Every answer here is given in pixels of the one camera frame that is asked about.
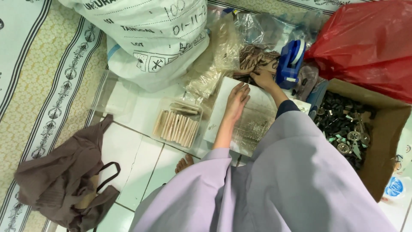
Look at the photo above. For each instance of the person's left hand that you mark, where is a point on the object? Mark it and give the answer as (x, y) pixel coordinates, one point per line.
(235, 103)

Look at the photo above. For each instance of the person's right hand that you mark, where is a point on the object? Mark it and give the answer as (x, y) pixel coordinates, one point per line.
(264, 79)

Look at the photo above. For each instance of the person's left fingers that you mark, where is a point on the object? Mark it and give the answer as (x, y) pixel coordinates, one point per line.
(242, 92)

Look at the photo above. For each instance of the person's right fingers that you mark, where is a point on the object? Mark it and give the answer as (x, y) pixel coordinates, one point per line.
(256, 77)

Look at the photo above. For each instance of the white plastic packet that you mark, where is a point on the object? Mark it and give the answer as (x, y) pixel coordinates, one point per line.
(254, 122)

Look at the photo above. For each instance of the brown batik cloth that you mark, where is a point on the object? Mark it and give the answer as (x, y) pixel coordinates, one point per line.
(257, 58)

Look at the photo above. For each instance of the blue tape dispenser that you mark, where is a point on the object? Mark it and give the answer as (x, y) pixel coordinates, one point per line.
(288, 64)

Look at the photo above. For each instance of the clear bag of sticks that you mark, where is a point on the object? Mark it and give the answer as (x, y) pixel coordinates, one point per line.
(215, 61)

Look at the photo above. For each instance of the crumpled clear plastic bag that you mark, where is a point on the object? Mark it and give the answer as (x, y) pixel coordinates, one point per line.
(260, 29)

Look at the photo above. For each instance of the grey plastic bag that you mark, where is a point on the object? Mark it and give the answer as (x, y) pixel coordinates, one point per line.
(307, 80)

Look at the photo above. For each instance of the blue carton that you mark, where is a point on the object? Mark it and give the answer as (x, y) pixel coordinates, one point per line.
(317, 98)

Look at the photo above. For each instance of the row of wooden sticks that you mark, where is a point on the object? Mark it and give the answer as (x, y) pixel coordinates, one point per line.
(177, 127)

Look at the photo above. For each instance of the clear plastic container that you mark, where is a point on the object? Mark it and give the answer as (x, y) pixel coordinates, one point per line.
(161, 104)

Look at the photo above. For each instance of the person's foot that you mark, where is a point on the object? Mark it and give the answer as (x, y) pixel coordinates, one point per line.
(184, 163)

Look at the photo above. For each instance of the heap of black metal parts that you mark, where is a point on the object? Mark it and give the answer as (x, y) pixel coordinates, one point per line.
(341, 119)

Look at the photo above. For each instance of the person's lilac garment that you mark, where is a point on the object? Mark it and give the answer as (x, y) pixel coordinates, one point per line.
(283, 180)

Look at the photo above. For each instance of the white woven sack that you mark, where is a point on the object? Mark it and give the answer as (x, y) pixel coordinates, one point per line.
(144, 35)

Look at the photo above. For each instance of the red plastic bag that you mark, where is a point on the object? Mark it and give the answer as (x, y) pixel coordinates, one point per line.
(367, 45)

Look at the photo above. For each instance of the empty clear plastic box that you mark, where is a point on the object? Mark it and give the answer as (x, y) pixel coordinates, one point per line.
(111, 93)

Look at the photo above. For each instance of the brown cardboard box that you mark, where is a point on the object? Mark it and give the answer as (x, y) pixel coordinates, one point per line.
(386, 135)

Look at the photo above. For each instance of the sealed water cup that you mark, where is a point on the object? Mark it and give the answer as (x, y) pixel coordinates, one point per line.
(395, 188)

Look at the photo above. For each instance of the patterned floor mat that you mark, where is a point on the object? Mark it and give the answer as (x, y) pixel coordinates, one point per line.
(38, 80)

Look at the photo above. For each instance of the brown cloth bag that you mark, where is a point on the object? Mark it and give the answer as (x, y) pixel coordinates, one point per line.
(58, 180)

